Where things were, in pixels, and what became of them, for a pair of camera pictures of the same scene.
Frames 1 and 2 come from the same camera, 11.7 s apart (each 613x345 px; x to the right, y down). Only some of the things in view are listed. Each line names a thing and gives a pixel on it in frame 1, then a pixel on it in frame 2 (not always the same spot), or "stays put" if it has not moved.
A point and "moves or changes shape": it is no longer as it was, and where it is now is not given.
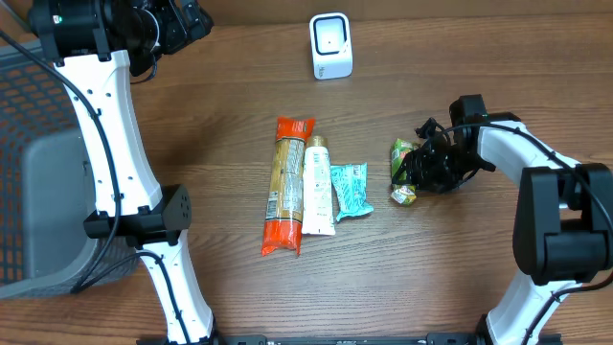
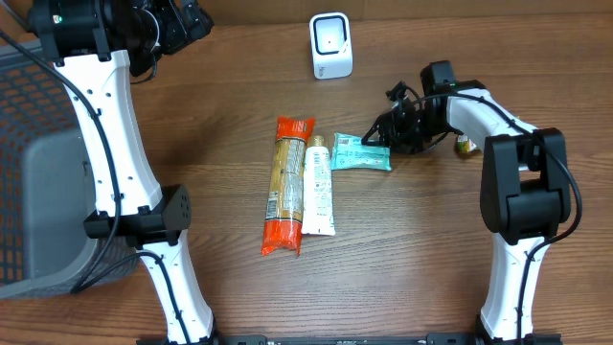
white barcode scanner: [330, 45] stays put
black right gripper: [425, 175] → [396, 126]
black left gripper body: [174, 33] stays put
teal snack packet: [350, 182] → [349, 151]
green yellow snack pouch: [400, 149] moves or changes shape
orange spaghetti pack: [283, 218] stays put
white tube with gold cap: [317, 188] stays put
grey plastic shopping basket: [46, 187] stays put
